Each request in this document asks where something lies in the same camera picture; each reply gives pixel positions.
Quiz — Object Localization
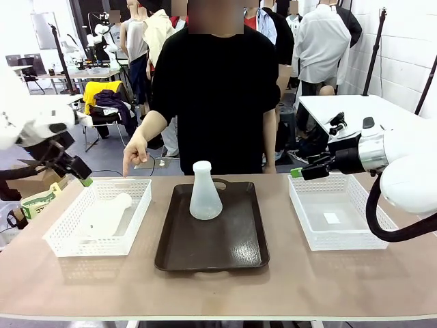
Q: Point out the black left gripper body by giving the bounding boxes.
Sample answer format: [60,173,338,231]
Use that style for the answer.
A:
[32,136,76,177]

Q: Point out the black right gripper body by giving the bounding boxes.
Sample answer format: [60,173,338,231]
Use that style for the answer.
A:
[328,137,363,174]

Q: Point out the translucent plastic conical flask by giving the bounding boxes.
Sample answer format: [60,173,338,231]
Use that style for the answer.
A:
[79,193,133,241]
[188,160,224,221]

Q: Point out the person's right forearm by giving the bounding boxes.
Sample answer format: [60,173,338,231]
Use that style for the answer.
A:
[135,109,169,145]

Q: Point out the person's left forearm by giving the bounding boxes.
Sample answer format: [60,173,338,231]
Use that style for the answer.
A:
[262,106,278,169]

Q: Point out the person's right hand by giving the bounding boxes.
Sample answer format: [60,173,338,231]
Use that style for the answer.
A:
[123,133,150,179]

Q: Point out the brown cardboard box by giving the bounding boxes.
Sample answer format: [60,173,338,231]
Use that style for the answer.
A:
[5,166,73,203]

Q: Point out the green and white bag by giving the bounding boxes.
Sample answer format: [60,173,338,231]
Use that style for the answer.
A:
[20,182,63,220]

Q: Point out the metal chair with clothes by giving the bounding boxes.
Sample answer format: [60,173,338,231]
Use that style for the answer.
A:
[83,81,139,153]

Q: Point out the white side table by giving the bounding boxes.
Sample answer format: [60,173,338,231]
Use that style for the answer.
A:
[298,94,437,144]
[66,94,85,113]

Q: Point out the white perforated plastic basket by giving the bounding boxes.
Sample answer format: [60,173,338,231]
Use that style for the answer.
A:
[42,178,153,258]
[287,173,399,252]

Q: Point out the yellow garment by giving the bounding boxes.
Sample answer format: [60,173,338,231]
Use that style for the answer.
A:
[83,81,123,116]

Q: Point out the grey mannequin floor plate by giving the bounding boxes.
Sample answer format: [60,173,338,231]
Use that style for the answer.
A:
[134,156,173,171]

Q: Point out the dark purple garment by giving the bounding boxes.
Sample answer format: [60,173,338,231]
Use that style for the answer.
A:
[94,89,139,144]

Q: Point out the black office chair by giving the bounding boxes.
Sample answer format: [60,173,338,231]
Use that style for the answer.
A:
[5,56,46,96]

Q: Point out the white background desk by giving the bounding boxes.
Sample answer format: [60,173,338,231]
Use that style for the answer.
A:
[36,66,124,95]

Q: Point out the black light stand pole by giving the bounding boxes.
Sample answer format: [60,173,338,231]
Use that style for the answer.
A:
[48,23,79,96]

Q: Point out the black tripod stand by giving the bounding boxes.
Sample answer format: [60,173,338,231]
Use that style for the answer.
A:
[362,6,389,97]
[414,56,437,115]

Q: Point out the mannequin in white shirt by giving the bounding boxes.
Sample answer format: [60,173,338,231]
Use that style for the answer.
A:
[292,2,352,96]

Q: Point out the person in black shirt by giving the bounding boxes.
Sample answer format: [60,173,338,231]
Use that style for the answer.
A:
[150,23,281,176]

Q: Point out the dark brown plastic tray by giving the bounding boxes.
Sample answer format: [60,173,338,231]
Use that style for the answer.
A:
[154,178,270,273]

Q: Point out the white board panel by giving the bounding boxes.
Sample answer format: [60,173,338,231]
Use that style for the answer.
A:
[29,12,59,51]

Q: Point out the white humanoid background robot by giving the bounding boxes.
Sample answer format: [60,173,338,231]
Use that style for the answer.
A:
[85,13,121,62]

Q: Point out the mannequin in black jacket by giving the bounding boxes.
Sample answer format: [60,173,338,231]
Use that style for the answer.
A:
[336,4,363,49]

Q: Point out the mannequin in white tank top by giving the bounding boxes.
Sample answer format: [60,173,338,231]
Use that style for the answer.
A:
[119,0,151,117]

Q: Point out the mannequin in cream shirt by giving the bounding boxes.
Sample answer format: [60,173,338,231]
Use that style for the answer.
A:
[142,8,175,71]

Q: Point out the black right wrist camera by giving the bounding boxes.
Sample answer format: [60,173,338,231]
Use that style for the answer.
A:
[326,111,348,137]

